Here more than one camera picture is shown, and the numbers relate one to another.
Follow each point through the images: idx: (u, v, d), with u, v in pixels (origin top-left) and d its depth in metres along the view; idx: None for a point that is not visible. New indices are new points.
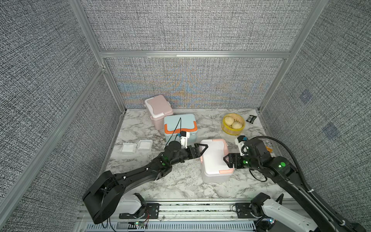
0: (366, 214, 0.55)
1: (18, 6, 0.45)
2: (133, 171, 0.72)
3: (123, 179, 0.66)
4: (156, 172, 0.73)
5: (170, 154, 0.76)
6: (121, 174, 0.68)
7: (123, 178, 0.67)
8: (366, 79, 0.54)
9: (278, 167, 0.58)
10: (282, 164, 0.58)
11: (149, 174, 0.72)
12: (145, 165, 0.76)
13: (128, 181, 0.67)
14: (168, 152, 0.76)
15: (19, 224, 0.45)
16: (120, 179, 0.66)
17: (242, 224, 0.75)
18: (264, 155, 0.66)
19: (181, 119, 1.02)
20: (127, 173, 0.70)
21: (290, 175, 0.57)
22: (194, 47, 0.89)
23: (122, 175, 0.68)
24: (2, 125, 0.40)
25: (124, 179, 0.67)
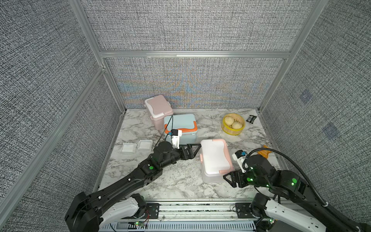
0: (365, 214, 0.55)
1: (18, 6, 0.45)
2: (110, 187, 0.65)
3: (98, 199, 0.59)
4: (141, 181, 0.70)
5: (160, 155, 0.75)
6: (96, 194, 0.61)
7: (98, 197, 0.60)
8: (366, 79, 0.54)
9: (291, 186, 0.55)
10: (294, 181, 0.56)
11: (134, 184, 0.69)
12: (127, 175, 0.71)
13: (106, 198, 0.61)
14: (158, 154, 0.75)
15: (19, 224, 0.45)
16: (94, 198, 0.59)
17: (242, 224, 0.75)
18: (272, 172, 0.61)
19: (181, 119, 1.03)
20: (104, 190, 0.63)
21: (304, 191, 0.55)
22: (194, 47, 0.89)
23: (97, 195, 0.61)
24: (2, 125, 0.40)
25: (100, 198, 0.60)
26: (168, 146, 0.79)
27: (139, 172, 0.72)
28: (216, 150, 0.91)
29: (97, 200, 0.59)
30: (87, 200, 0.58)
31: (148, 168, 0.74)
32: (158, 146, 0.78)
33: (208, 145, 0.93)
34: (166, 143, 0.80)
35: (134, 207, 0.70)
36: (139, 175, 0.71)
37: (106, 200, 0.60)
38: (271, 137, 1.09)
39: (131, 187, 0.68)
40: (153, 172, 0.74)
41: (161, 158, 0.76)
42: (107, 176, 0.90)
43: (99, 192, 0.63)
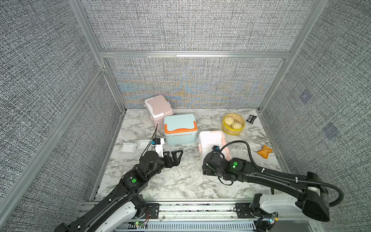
0: (366, 214, 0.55)
1: (18, 6, 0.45)
2: (90, 211, 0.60)
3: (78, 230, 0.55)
4: (123, 197, 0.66)
5: (146, 165, 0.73)
6: (76, 223, 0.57)
7: (78, 227, 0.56)
8: (366, 79, 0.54)
9: (234, 169, 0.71)
10: (235, 164, 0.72)
11: (115, 203, 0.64)
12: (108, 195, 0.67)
13: (86, 226, 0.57)
14: (144, 164, 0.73)
15: (19, 224, 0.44)
16: (73, 229, 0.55)
17: (242, 224, 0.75)
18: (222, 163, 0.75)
19: (181, 119, 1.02)
20: (84, 217, 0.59)
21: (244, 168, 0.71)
22: (194, 47, 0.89)
23: (78, 223, 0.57)
24: (2, 125, 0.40)
25: (79, 227, 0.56)
26: (155, 154, 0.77)
27: (121, 188, 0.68)
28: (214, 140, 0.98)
29: (77, 229, 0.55)
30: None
31: (131, 181, 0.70)
32: (144, 156, 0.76)
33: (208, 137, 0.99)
34: (152, 152, 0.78)
35: (132, 211, 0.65)
36: (121, 193, 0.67)
37: (87, 227, 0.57)
38: (271, 137, 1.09)
39: (115, 207, 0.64)
40: (136, 185, 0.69)
41: (146, 169, 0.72)
42: (107, 176, 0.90)
43: (79, 220, 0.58)
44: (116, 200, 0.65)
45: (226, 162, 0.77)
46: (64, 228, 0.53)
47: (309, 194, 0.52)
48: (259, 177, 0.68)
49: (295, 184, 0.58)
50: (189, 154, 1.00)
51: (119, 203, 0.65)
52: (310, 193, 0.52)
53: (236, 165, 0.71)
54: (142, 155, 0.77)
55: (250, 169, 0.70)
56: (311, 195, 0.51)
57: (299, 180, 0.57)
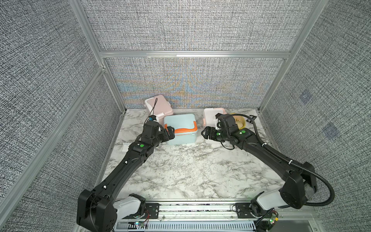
0: (366, 214, 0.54)
1: (18, 6, 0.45)
2: (109, 176, 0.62)
3: (105, 189, 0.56)
4: (137, 158, 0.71)
5: (150, 130, 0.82)
6: (99, 186, 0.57)
7: (104, 188, 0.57)
8: (366, 79, 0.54)
9: (239, 134, 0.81)
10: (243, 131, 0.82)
11: (132, 165, 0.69)
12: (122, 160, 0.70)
13: (111, 186, 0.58)
14: (149, 128, 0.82)
15: (18, 224, 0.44)
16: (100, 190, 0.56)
17: (241, 224, 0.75)
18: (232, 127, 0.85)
19: (181, 120, 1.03)
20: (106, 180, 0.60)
21: (249, 137, 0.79)
22: (194, 47, 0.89)
23: (102, 185, 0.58)
24: (3, 125, 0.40)
25: (106, 188, 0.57)
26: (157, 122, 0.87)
27: (132, 153, 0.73)
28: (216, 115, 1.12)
29: (103, 190, 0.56)
30: (93, 195, 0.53)
31: (139, 146, 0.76)
32: (148, 123, 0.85)
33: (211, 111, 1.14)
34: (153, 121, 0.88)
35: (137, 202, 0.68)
36: (133, 155, 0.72)
37: (113, 187, 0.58)
38: (271, 137, 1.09)
39: (132, 166, 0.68)
40: (145, 148, 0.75)
41: (150, 133, 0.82)
42: None
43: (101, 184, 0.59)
44: (131, 162, 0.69)
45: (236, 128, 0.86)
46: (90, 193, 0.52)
47: (294, 175, 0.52)
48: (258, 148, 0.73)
49: (287, 166, 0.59)
50: (189, 154, 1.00)
51: (135, 163, 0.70)
52: (295, 175, 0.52)
53: (243, 133, 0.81)
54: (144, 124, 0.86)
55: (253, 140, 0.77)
56: (294, 177, 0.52)
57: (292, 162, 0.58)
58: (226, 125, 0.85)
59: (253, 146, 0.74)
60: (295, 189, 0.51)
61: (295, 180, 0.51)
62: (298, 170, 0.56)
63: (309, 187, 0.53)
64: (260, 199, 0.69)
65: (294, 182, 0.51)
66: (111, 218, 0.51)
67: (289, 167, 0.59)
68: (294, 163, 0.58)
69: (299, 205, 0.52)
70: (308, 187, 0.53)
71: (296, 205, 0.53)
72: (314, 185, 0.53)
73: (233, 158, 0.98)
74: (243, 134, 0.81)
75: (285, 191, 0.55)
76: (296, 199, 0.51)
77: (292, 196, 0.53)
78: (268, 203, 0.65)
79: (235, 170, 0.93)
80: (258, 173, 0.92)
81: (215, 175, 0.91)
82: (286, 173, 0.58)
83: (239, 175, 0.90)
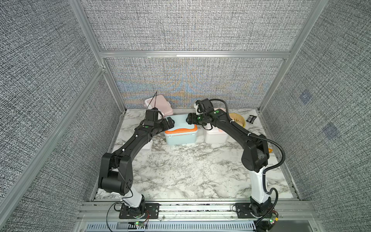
0: (365, 214, 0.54)
1: (18, 6, 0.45)
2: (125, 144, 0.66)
3: (124, 151, 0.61)
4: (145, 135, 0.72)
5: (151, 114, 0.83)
6: (119, 149, 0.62)
7: (122, 150, 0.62)
8: (366, 79, 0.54)
9: (214, 113, 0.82)
10: (217, 111, 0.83)
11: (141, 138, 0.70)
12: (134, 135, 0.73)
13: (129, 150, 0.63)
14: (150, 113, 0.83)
15: (19, 224, 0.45)
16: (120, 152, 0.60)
17: (242, 224, 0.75)
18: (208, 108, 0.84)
19: (181, 120, 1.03)
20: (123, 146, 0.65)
21: (221, 116, 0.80)
22: (194, 47, 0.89)
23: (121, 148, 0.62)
24: (3, 125, 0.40)
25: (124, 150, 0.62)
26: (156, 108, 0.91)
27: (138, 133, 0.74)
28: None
29: (123, 152, 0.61)
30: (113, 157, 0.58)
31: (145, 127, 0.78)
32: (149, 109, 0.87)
33: None
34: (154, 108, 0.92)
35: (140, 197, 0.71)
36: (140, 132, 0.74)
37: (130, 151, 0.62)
38: (271, 137, 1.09)
39: (142, 141, 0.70)
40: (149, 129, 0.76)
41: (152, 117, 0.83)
42: None
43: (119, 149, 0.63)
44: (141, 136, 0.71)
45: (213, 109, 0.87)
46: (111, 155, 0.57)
47: (249, 143, 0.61)
48: (227, 124, 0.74)
49: (246, 137, 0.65)
50: (189, 154, 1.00)
51: (143, 140, 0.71)
52: (249, 143, 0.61)
53: (217, 112, 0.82)
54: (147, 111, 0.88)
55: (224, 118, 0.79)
56: (249, 145, 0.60)
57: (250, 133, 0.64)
58: (203, 107, 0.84)
59: (223, 122, 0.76)
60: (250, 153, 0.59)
61: (250, 146, 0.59)
62: (256, 140, 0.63)
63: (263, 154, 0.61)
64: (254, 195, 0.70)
65: (249, 149, 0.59)
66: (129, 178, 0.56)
67: (247, 137, 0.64)
68: (252, 134, 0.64)
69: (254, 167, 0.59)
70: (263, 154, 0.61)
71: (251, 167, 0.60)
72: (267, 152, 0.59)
73: (233, 158, 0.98)
74: (217, 113, 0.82)
75: (245, 157, 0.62)
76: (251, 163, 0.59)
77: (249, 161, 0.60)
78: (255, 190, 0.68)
79: (235, 170, 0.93)
80: None
81: (215, 175, 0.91)
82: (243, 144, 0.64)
83: (239, 175, 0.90)
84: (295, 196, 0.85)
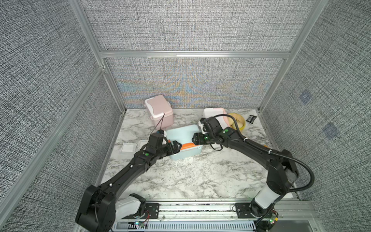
0: (365, 214, 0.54)
1: (18, 6, 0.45)
2: (116, 175, 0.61)
3: (110, 186, 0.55)
4: (142, 166, 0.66)
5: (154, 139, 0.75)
6: (106, 183, 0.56)
7: (109, 185, 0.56)
8: (366, 79, 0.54)
9: (223, 133, 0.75)
10: (226, 129, 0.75)
11: (135, 170, 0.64)
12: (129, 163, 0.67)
13: (117, 185, 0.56)
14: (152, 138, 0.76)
15: (19, 224, 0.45)
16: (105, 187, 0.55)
17: (242, 224, 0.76)
18: (216, 127, 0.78)
19: (186, 133, 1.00)
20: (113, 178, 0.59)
21: (232, 135, 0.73)
22: (194, 47, 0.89)
23: (107, 182, 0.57)
24: (2, 125, 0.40)
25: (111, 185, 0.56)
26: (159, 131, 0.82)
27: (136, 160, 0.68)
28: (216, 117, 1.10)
29: (109, 187, 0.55)
30: (97, 192, 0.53)
31: (144, 154, 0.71)
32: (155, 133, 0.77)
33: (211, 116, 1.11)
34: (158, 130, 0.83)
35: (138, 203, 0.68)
36: (138, 162, 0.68)
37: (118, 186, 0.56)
38: (271, 137, 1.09)
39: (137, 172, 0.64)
40: (148, 158, 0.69)
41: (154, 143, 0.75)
42: (107, 176, 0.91)
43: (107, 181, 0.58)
44: (136, 166, 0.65)
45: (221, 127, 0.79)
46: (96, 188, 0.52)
47: (274, 163, 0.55)
48: (241, 144, 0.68)
49: (267, 154, 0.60)
50: None
51: (138, 170, 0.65)
52: (275, 162, 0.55)
53: (227, 131, 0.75)
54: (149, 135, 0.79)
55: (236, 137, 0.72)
56: (275, 165, 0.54)
57: (272, 151, 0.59)
58: (210, 127, 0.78)
59: (236, 142, 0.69)
60: (278, 176, 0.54)
61: (277, 167, 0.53)
62: (278, 158, 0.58)
63: (291, 173, 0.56)
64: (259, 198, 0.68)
65: (276, 170, 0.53)
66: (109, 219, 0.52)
67: (269, 156, 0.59)
68: (274, 152, 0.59)
69: (284, 191, 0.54)
70: (290, 173, 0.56)
71: (281, 192, 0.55)
72: (295, 170, 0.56)
73: (233, 158, 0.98)
74: (226, 133, 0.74)
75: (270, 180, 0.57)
76: (281, 186, 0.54)
77: (277, 184, 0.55)
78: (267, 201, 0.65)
79: (235, 170, 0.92)
80: (257, 172, 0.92)
81: (215, 175, 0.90)
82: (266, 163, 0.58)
83: (239, 175, 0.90)
84: (295, 196, 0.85)
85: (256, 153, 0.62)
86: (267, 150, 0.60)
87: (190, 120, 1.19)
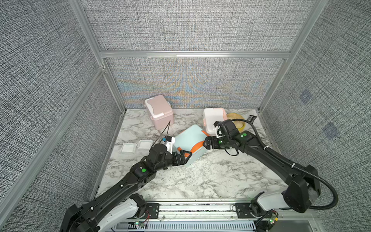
0: (365, 215, 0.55)
1: (18, 6, 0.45)
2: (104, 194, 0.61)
3: (91, 210, 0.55)
4: (134, 184, 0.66)
5: (154, 156, 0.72)
6: (88, 205, 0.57)
7: (90, 208, 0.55)
8: (366, 79, 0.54)
9: (240, 137, 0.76)
10: (243, 134, 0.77)
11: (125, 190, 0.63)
12: (120, 181, 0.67)
13: (99, 209, 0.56)
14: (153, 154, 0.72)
15: (19, 224, 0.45)
16: (86, 211, 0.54)
17: (241, 224, 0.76)
18: (232, 131, 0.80)
19: (192, 136, 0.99)
20: (96, 199, 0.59)
21: (250, 141, 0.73)
22: (194, 47, 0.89)
23: (90, 205, 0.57)
24: (2, 125, 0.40)
25: (92, 209, 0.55)
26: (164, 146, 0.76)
27: (132, 177, 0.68)
28: (217, 118, 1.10)
29: (89, 211, 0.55)
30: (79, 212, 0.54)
31: (141, 170, 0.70)
32: (154, 147, 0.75)
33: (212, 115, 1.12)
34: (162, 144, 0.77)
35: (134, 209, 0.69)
36: (132, 180, 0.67)
37: (99, 210, 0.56)
38: (271, 137, 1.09)
39: (125, 194, 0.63)
40: (146, 175, 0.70)
41: (154, 160, 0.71)
42: (107, 176, 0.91)
43: (92, 202, 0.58)
44: (127, 187, 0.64)
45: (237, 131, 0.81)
46: (77, 210, 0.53)
47: (298, 178, 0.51)
48: (259, 152, 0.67)
49: (290, 169, 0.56)
50: None
51: (129, 190, 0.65)
52: (298, 178, 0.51)
53: (244, 136, 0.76)
54: (153, 146, 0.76)
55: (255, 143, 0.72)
56: (298, 181, 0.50)
57: (295, 166, 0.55)
58: (226, 130, 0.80)
59: (254, 149, 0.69)
60: (300, 193, 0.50)
61: (299, 183, 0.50)
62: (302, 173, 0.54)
63: (313, 191, 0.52)
64: (261, 199, 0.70)
65: (298, 186, 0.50)
66: None
67: (292, 170, 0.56)
68: (297, 166, 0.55)
69: (304, 209, 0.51)
70: (312, 191, 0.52)
71: (300, 209, 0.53)
72: (318, 189, 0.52)
73: (233, 158, 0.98)
74: (244, 137, 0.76)
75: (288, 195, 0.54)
76: (300, 203, 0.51)
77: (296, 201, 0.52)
78: (269, 204, 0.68)
79: (235, 170, 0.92)
80: (257, 172, 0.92)
81: (215, 175, 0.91)
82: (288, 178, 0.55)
83: (239, 175, 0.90)
84: None
85: (277, 166, 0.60)
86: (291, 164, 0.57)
87: (190, 120, 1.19)
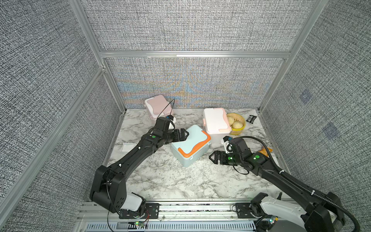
0: (365, 214, 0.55)
1: (18, 6, 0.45)
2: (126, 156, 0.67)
3: (120, 166, 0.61)
4: (149, 146, 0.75)
5: (162, 123, 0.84)
6: (115, 164, 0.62)
7: (119, 166, 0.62)
8: (366, 79, 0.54)
9: (253, 159, 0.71)
10: (257, 156, 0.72)
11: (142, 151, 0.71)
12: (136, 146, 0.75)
13: (126, 166, 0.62)
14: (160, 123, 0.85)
15: (19, 224, 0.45)
16: (116, 166, 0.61)
17: (242, 224, 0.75)
18: (245, 151, 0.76)
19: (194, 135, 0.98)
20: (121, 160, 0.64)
21: (264, 163, 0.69)
22: (194, 47, 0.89)
23: (117, 163, 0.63)
24: (2, 125, 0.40)
25: (121, 166, 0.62)
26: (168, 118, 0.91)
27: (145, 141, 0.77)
28: (218, 117, 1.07)
29: (119, 167, 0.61)
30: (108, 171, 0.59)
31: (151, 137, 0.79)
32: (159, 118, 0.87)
33: (211, 114, 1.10)
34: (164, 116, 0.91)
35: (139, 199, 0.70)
36: (146, 143, 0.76)
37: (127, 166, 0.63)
38: (271, 137, 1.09)
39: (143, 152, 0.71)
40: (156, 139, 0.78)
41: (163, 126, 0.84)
42: None
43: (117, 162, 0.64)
44: (144, 148, 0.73)
45: (249, 152, 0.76)
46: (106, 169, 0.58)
47: (319, 208, 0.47)
48: (275, 176, 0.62)
49: (309, 196, 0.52)
50: None
51: (146, 151, 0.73)
52: (320, 207, 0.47)
53: (257, 157, 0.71)
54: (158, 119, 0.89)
55: (270, 166, 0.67)
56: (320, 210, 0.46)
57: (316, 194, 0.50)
58: (239, 150, 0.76)
59: (269, 174, 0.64)
60: (324, 226, 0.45)
61: (321, 213, 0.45)
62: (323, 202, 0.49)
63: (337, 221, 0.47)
64: (264, 203, 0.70)
65: (321, 216, 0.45)
66: (121, 196, 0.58)
67: (312, 198, 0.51)
68: (317, 194, 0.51)
69: None
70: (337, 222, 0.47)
71: None
72: (342, 218, 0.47)
73: None
74: (257, 159, 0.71)
75: (310, 224, 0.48)
76: None
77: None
78: (275, 210, 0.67)
79: (235, 170, 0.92)
80: None
81: (215, 175, 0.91)
82: (309, 206, 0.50)
83: (239, 175, 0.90)
84: None
85: (294, 192, 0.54)
86: (310, 191, 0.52)
87: (190, 120, 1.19)
